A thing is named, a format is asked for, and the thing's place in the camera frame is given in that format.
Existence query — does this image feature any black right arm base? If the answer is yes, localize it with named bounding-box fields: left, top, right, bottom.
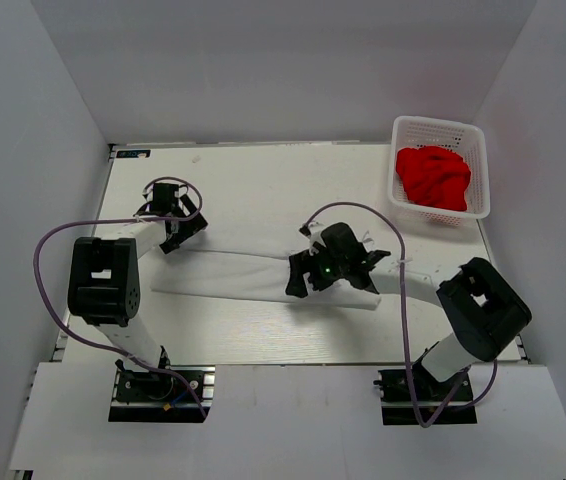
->
left=373, top=364, right=478, bottom=427

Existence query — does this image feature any white t shirt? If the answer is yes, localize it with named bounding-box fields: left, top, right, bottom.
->
left=150, top=226, right=381, bottom=311

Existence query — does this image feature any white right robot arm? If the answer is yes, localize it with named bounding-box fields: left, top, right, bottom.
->
left=285, top=222, right=532, bottom=399

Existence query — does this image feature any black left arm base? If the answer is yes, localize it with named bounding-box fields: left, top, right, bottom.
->
left=108, top=366, right=216, bottom=424

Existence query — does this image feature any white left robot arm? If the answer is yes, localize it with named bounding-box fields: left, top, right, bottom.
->
left=68, top=177, right=208, bottom=399

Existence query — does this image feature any white plastic basket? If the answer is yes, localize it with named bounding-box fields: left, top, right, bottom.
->
left=387, top=116, right=491, bottom=225

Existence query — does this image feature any red t shirt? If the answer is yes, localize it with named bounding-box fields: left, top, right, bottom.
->
left=395, top=146, right=472, bottom=212

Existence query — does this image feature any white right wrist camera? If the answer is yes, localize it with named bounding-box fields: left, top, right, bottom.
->
left=299, top=222, right=325, bottom=255

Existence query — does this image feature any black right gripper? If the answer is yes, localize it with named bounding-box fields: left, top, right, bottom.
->
left=286, top=243, right=348, bottom=299

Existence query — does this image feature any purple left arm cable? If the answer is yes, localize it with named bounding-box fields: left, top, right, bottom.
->
left=32, top=176, right=209, bottom=420

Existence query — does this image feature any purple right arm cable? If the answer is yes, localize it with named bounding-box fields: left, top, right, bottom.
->
left=300, top=201, right=498, bottom=429

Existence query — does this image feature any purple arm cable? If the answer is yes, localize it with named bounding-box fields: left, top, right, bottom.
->
left=32, top=176, right=209, bottom=420
left=300, top=201, right=498, bottom=429

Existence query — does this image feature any blue table label sticker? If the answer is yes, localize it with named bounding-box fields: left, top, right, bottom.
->
left=116, top=149, right=151, bottom=159

